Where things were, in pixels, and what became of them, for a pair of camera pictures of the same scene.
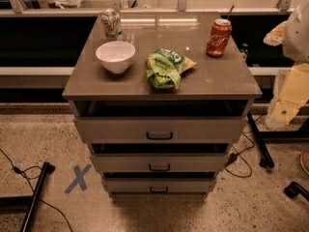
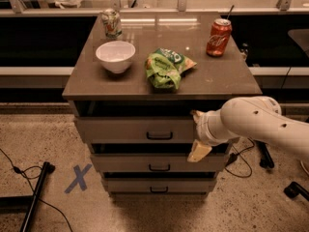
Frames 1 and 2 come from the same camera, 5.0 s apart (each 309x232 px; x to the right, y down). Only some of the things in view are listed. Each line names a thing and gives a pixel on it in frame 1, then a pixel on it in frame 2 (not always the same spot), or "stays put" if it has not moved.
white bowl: (116, 55) stays put
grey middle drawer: (159, 162) stays put
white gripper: (296, 38) → (202, 129)
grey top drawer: (161, 130) stays put
